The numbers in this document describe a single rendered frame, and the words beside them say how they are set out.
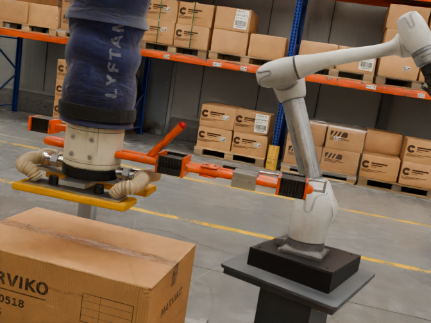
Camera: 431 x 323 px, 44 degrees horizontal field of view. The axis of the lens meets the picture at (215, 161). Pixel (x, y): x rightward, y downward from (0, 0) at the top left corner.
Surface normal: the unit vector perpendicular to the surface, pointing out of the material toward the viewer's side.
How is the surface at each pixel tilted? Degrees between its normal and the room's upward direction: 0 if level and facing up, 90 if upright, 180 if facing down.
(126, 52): 70
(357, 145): 89
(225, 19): 89
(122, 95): 79
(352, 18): 90
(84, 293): 90
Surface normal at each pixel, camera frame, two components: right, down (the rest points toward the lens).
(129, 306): -0.25, 0.14
